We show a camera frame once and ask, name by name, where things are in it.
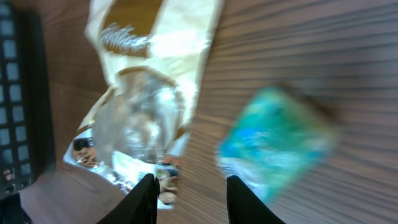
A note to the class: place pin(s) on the teal tissue pack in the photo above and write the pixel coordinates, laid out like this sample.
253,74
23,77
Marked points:
277,137

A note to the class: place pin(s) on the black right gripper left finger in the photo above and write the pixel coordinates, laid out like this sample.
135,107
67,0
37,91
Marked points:
139,206

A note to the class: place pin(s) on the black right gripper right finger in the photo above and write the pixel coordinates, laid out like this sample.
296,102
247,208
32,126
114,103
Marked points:
244,207

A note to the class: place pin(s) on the grey plastic mesh basket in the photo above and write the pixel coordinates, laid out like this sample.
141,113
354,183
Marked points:
27,146

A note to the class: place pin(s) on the beige dried mushroom bag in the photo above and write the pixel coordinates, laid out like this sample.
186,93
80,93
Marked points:
152,54

